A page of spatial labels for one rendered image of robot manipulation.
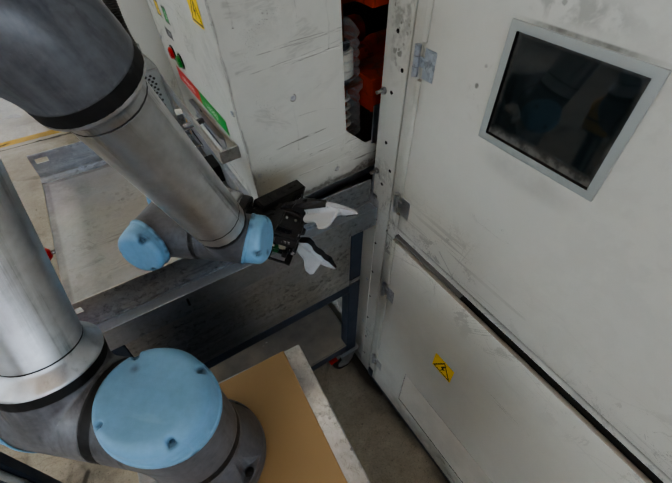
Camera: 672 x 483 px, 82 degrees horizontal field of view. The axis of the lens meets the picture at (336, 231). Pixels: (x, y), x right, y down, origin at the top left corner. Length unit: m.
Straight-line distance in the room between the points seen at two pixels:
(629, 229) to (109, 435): 0.60
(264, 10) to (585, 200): 0.52
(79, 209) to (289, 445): 0.77
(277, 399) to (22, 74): 0.54
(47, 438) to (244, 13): 0.59
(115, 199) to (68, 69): 0.82
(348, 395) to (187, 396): 1.15
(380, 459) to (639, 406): 0.97
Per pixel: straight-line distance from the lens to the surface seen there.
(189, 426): 0.47
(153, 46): 1.38
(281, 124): 0.77
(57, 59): 0.32
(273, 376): 0.70
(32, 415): 0.54
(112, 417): 0.49
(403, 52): 0.75
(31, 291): 0.47
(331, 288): 1.12
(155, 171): 0.41
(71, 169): 1.29
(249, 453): 0.61
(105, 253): 0.99
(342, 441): 0.74
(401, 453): 1.53
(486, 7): 0.60
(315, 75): 0.76
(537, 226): 0.62
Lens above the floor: 1.46
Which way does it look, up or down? 45 degrees down
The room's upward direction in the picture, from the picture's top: straight up
